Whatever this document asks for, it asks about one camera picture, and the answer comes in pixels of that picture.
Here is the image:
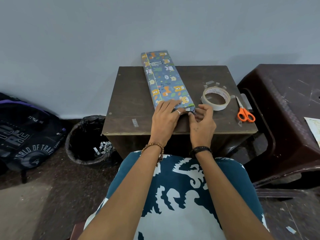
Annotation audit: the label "black wristband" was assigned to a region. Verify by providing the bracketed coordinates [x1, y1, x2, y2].
[189, 146, 213, 158]

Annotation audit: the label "cream printed paper sheet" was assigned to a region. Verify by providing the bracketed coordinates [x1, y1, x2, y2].
[303, 116, 320, 148]

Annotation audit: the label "reddish brown seat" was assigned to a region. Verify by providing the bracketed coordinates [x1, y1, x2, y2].
[69, 220, 87, 240]

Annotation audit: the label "dark brown wooden table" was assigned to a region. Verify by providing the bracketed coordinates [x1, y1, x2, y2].
[102, 65, 259, 161]

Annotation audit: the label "white adhesive tape roll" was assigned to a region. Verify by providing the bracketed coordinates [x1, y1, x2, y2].
[201, 86, 231, 111]

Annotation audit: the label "crumpled paper scraps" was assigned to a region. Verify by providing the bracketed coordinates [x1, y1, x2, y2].
[93, 141, 115, 156]

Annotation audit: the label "person's right hand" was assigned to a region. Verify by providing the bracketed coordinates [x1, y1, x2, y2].
[188, 104, 217, 149]

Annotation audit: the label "person's left hand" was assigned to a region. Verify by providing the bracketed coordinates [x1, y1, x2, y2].
[149, 99, 188, 147]

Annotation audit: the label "blue animal-print gift box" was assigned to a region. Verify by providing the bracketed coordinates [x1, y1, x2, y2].
[141, 50, 196, 113]

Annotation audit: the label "person's left forearm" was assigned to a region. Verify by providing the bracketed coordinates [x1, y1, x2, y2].
[78, 143, 163, 240]

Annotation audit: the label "person's right forearm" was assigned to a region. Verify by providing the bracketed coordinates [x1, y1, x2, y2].
[195, 149, 275, 240]

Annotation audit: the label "black and purple backpack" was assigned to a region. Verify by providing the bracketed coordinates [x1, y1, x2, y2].
[0, 92, 67, 184]

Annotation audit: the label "teal and white patterned garment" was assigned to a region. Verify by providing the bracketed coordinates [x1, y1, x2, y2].
[83, 150, 270, 240]

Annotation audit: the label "dark brown plastic chair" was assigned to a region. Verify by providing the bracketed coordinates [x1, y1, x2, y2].
[237, 63, 320, 189]

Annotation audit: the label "bin with black liner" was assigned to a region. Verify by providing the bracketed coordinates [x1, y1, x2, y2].
[65, 115, 116, 166]

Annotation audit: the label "orange-handled scissors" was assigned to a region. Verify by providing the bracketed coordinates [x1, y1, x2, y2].
[235, 96, 256, 123]

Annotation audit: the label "brown bead bracelet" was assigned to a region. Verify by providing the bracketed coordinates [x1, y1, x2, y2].
[141, 141, 165, 167]

